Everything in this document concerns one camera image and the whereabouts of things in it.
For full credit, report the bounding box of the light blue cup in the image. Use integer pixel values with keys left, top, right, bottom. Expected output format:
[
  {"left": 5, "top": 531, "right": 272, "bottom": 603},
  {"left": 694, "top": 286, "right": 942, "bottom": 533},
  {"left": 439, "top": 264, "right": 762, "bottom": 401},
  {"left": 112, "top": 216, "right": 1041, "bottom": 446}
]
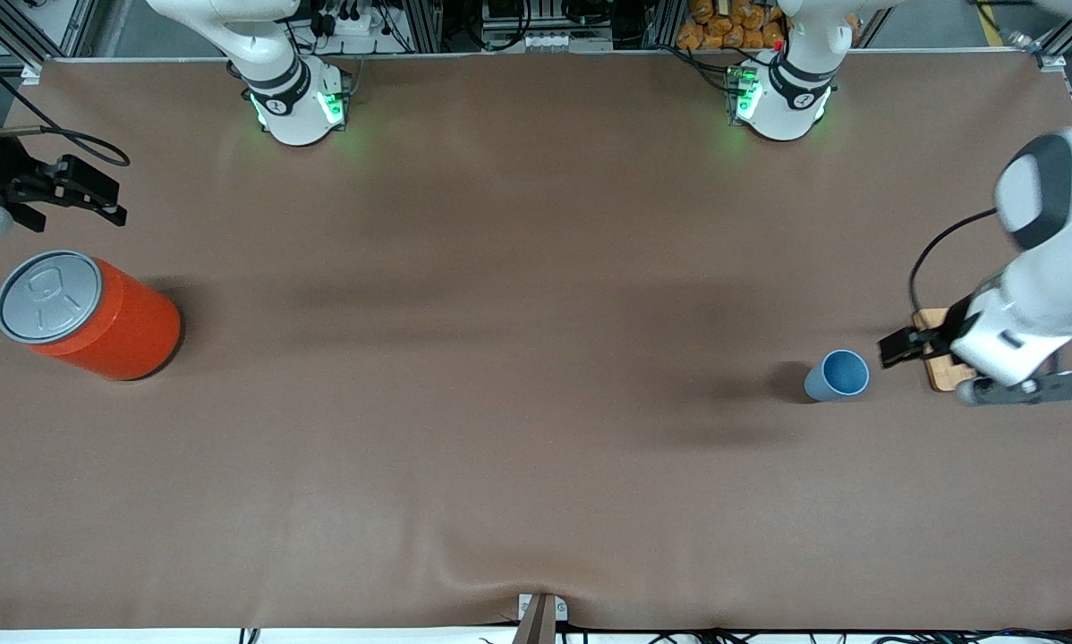
[{"left": 804, "top": 348, "right": 872, "bottom": 404}]

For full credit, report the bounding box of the wooden cup rack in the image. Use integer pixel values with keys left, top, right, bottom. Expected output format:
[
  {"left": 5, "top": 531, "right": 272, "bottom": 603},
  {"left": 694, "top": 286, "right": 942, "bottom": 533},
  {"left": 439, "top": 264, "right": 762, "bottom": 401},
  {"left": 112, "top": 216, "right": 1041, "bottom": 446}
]
[{"left": 912, "top": 307, "right": 1072, "bottom": 394}]

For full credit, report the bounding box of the large orange can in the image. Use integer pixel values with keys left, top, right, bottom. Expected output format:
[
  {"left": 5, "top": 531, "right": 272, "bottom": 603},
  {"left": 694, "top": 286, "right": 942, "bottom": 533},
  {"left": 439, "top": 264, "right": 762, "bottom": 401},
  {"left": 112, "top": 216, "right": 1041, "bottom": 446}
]
[{"left": 0, "top": 249, "right": 183, "bottom": 383}]

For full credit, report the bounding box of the white power strip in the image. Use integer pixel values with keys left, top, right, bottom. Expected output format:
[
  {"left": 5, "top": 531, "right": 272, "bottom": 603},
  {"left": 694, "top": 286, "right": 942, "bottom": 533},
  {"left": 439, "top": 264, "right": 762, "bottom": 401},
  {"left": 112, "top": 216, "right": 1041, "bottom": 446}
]
[{"left": 319, "top": 7, "right": 386, "bottom": 38}]

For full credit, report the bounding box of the orange packets pile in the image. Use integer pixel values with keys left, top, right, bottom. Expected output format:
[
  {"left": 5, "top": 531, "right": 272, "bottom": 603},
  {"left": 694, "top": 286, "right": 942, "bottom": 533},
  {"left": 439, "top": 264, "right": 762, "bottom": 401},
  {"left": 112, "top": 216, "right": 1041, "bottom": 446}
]
[{"left": 676, "top": 0, "right": 788, "bottom": 52}]

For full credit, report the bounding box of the brown table mat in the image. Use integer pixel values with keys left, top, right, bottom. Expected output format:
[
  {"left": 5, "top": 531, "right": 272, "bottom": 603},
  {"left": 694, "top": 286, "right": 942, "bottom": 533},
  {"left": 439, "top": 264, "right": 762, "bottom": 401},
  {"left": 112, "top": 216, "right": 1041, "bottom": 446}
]
[{"left": 0, "top": 49, "right": 1072, "bottom": 632}]

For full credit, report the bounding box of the white socket bar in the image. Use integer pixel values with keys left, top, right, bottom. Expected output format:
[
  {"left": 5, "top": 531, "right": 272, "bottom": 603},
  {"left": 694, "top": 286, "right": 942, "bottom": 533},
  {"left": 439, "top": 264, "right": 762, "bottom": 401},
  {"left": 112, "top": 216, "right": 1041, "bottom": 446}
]
[{"left": 518, "top": 31, "right": 614, "bottom": 53}]

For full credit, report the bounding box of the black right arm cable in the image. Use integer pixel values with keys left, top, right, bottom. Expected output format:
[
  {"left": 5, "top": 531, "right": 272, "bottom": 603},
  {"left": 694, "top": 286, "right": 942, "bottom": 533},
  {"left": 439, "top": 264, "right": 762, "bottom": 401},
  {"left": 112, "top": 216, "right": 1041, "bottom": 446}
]
[{"left": 0, "top": 43, "right": 132, "bottom": 169}]

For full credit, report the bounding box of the aluminium frame profile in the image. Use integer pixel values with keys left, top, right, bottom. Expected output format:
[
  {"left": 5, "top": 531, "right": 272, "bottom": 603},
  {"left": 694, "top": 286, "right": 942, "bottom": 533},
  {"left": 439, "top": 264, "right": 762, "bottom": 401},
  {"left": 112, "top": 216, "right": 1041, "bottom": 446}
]
[
  {"left": 1006, "top": 16, "right": 1072, "bottom": 74},
  {"left": 0, "top": 0, "right": 82, "bottom": 83}
]

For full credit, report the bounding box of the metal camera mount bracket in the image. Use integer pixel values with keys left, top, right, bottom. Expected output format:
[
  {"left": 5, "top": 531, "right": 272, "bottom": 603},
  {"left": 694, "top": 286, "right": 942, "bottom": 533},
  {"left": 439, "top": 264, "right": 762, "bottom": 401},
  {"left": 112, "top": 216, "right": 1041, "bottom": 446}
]
[{"left": 514, "top": 592, "right": 570, "bottom": 644}]

